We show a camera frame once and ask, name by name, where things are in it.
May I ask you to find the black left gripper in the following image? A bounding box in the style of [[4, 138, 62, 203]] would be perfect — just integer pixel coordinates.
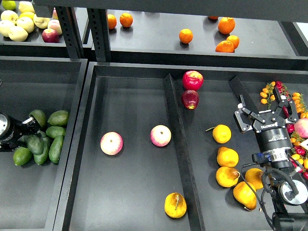
[[0, 116, 41, 152]]

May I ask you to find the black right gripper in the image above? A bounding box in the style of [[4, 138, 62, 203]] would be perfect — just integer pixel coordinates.
[[233, 86, 298, 153]]

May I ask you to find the dark green avocado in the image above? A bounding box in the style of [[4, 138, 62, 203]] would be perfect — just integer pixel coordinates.
[[24, 135, 44, 155]]

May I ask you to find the yellow pear with stem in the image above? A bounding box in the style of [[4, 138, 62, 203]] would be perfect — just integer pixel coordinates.
[[164, 192, 187, 218]]

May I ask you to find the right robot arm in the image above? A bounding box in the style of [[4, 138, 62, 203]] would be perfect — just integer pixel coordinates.
[[233, 88, 308, 231]]

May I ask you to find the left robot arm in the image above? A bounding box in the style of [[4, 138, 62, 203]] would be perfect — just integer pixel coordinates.
[[0, 113, 42, 152]]

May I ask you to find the green avocado far left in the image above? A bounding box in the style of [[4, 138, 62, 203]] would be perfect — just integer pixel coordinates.
[[13, 147, 33, 166]]

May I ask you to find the green avocado upper left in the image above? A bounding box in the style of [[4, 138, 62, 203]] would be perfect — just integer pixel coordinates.
[[29, 109, 46, 128]]

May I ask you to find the green avocado middle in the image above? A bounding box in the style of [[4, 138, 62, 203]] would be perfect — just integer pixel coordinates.
[[46, 126, 66, 139]]

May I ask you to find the green avocado lower right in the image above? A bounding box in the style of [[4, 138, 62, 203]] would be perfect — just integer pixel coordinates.
[[49, 136, 64, 164]]

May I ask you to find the green avocado upper right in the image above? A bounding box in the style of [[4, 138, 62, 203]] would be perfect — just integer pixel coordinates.
[[47, 110, 69, 127]]

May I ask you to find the round yellow pear top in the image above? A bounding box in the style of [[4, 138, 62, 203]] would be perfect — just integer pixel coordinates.
[[205, 124, 231, 144]]

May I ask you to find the yellow pear brown tip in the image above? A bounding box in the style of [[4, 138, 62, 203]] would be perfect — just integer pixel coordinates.
[[244, 168, 263, 190]]

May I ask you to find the yellow pear bottom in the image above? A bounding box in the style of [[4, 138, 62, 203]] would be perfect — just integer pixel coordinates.
[[233, 181, 257, 210]]

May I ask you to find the orange cherry tomato bunch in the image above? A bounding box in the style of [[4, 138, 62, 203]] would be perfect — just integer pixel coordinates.
[[259, 81, 276, 106]]

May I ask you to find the red chili pepper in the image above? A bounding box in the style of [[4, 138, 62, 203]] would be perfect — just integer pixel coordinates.
[[282, 106, 295, 134]]

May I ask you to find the red cherry tomato bunch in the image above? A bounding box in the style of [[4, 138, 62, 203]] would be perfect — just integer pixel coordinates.
[[275, 81, 291, 101]]

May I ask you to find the pink peach right edge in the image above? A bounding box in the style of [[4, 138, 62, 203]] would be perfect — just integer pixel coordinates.
[[294, 118, 308, 138]]

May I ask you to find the orange tomato bunch right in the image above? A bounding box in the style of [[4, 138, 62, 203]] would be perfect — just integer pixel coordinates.
[[292, 92, 308, 118]]

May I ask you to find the black tray divider right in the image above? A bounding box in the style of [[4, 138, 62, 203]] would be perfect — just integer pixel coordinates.
[[228, 76, 308, 200]]

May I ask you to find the black tray divider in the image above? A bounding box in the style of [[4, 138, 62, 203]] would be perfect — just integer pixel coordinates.
[[163, 73, 205, 231], [228, 76, 308, 200]]

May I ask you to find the mixed tomato bunch lower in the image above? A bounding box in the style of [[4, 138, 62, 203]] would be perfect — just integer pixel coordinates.
[[286, 124, 308, 180]]

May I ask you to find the black left tray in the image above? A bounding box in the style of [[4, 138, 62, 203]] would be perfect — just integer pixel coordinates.
[[0, 56, 87, 231]]

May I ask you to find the dark red apple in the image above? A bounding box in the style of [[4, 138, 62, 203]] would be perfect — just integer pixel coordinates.
[[181, 90, 199, 110]]

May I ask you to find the front orange on shelf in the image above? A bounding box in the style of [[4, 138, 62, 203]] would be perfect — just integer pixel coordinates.
[[215, 40, 235, 53]]

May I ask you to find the bright red apple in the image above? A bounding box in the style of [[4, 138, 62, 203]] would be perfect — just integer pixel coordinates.
[[182, 70, 204, 91]]

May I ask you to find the small orange on shelf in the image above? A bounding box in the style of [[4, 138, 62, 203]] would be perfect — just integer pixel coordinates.
[[226, 35, 240, 49]]

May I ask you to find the pink apple left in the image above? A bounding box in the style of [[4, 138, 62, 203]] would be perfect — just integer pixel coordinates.
[[100, 131, 123, 155]]

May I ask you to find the pink apple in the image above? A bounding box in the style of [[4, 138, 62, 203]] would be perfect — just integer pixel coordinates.
[[150, 125, 171, 147], [100, 131, 123, 155]]

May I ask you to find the large orange on shelf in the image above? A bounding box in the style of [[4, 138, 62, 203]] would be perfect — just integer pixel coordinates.
[[218, 17, 236, 35]]

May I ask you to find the black tray divider left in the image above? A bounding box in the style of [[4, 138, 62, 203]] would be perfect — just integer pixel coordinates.
[[163, 73, 205, 231]]

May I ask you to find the pale yellow apple front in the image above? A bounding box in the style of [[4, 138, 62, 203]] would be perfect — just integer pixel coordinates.
[[8, 26, 28, 42]]

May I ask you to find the red apple on shelf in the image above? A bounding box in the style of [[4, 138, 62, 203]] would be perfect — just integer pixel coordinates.
[[42, 28, 60, 43]]

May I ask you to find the pink apple right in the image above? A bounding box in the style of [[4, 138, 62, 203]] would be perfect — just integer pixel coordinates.
[[150, 125, 171, 147]]

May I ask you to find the pale yellow apple left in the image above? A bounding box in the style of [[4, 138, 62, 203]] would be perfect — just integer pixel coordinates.
[[0, 20, 15, 38]]

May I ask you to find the pale yellow apple centre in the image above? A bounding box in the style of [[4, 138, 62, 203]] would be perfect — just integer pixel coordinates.
[[16, 17, 35, 33]]

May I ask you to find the black shelf post left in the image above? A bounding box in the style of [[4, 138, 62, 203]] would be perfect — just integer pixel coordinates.
[[55, 6, 84, 59]]

